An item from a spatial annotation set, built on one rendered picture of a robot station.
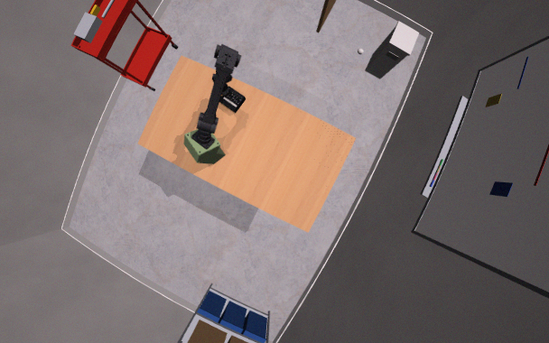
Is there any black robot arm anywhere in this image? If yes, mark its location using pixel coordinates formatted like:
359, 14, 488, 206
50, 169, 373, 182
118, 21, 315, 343
191, 44, 241, 149

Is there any black control desk with knobs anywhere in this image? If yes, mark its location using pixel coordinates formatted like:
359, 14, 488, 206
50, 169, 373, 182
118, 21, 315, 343
220, 86, 246, 113

